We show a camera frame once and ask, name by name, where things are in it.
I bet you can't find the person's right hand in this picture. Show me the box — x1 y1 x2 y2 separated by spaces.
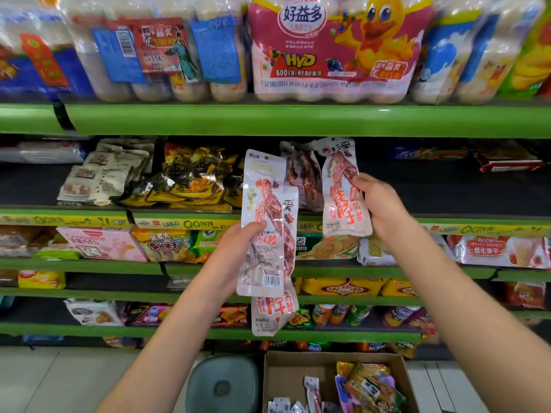
351 172 413 255

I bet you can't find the person's left hand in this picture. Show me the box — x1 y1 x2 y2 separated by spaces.
206 220 268 299

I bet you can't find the white meat snack packet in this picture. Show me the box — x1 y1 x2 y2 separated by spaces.
279 141 325 212
251 186 300 338
236 149 288 298
316 137 373 238

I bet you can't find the person's left forearm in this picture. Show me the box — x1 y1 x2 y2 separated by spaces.
96 254 236 413

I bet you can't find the person's right forearm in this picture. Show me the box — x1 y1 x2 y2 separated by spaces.
381 221 551 413

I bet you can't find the green snack packet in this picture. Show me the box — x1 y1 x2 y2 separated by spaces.
189 229 225 264

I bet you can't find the flat blue snack packet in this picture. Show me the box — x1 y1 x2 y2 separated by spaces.
389 145 469 161

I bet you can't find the yellow shelf label strip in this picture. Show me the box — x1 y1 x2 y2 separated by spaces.
0 213 131 229
133 217 324 233
423 223 551 238

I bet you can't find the white cracker packet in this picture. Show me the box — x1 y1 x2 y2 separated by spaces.
357 236 397 267

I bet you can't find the green round-biscuit packet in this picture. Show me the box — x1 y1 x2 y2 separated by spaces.
296 233 360 261

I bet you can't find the pile of yellow black packets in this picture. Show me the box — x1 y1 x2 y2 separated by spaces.
121 143 247 212

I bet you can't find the green metal store shelving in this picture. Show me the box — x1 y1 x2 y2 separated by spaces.
0 93 551 345

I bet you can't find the yellow red snack packet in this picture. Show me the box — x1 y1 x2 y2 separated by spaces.
131 227 195 264

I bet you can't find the small green yellow packet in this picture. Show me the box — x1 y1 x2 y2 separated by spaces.
286 307 314 331

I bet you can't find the yellow brown pastry packet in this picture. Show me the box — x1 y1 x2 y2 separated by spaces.
381 279 419 298
301 278 385 297

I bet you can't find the row of small snack cups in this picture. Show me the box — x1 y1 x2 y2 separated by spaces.
312 304 432 329

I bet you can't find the purple snack packet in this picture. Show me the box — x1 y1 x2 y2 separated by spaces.
126 303 174 328

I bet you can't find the pink duck-print drink multipack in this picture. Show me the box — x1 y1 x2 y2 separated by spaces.
248 0 435 104

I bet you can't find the dark red snack box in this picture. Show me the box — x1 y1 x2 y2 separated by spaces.
473 143 546 174

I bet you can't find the brown cardboard box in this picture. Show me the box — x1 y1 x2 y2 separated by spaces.
262 350 421 413

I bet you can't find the white blue cartoon drink multipack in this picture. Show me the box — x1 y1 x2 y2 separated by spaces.
455 0 546 106
410 0 484 105

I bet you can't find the pink biscuit box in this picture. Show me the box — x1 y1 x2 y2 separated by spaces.
56 226 149 263

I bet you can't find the red white wafer packet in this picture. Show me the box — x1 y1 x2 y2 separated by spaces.
447 235 551 270

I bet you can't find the grey green plastic stool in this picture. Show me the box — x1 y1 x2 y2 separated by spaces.
185 355 261 413

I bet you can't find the pile of beige snack packets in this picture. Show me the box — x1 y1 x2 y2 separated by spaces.
57 139 156 207

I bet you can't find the small meat snack packet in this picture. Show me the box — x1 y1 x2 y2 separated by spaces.
303 376 324 413

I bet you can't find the white cookie packet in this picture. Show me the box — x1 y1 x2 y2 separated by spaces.
64 298 126 327

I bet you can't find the bunch of colourful snack packets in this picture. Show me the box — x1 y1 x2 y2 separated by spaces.
335 361 406 413

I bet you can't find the clear blue-label drink multipack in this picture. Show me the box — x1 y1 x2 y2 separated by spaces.
60 0 251 104

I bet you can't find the yellow green drink multipack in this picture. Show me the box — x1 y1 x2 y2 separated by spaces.
496 4 551 100

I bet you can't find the yellow chip packet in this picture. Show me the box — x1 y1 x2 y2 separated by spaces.
18 270 66 290

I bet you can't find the flat white snack packet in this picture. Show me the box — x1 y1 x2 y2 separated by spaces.
0 140 88 164

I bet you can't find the brown snack packet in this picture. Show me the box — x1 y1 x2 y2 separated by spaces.
0 225 57 259

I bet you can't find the blue and white drink multipack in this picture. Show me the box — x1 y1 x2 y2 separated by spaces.
0 0 94 100

